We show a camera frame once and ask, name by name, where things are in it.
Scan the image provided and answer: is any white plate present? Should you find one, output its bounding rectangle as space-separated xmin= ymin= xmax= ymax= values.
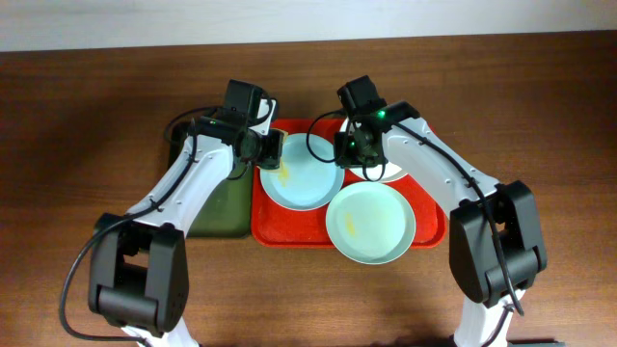
xmin=338 ymin=118 xmax=409 ymax=184

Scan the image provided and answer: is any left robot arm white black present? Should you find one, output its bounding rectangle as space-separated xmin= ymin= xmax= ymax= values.
xmin=88 ymin=120 xmax=286 ymax=346

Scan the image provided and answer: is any light blue plate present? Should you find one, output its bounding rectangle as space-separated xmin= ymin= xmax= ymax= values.
xmin=259 ymin=133 xmax=345 ymax=211

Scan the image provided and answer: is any yellow green sponge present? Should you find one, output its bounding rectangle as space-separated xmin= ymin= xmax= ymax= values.
xmin=258 ymin=129 xmax=287 ymax=172

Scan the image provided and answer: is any mint green plate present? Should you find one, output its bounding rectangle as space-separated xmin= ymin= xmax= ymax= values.
xmin=325 ymin=182 xmax=416 ymax=265

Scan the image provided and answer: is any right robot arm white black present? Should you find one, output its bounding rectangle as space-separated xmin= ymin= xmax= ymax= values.
xmin=335 ymin=99 xmax=548 ymax=346

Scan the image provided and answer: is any dark green tray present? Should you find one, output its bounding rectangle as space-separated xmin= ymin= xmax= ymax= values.
xmin=164 ymin=130 xmax=253 ymax=238

